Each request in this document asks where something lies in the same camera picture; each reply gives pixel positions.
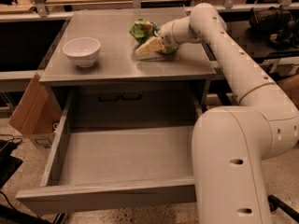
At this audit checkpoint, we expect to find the black bag on shelf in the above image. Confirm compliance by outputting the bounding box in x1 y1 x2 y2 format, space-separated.
249 7 298 48

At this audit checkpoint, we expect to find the black drawer handle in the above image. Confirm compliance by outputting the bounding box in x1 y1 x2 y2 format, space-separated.
98 92 120 102
121 91 142 101

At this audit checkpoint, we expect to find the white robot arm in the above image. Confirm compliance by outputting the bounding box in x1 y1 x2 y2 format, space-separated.
136 3 299 224

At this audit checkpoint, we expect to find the black chair base wheel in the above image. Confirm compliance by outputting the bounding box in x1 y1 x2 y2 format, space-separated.
267 195 299 223

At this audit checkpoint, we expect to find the grey open top drawer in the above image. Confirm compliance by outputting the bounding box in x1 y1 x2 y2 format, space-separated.
17 85 197 215

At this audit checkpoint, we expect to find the green rice chip bag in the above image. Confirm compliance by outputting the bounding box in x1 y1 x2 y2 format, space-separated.
129 19 178 55

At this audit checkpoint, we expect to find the black drawer handle right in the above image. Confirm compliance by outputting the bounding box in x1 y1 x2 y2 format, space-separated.
121 91 142 101

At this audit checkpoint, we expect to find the white ceramic bowl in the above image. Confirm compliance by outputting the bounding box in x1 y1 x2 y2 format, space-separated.
63 37 101 67

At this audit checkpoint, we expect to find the black drawer handle left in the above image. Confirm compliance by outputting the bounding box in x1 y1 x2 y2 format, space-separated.
98 92 120 102

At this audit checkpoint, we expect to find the black equipment at left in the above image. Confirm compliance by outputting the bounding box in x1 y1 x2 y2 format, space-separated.
0 134 23 189

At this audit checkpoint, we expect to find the brown cardboard box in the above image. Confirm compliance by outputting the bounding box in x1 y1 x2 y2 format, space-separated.
8 73 61 148

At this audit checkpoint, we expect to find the grey metal cabinet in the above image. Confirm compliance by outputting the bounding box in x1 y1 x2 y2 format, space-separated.
40 8 215 116

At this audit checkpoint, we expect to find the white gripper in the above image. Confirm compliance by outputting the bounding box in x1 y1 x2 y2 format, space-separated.
135 22 175 56

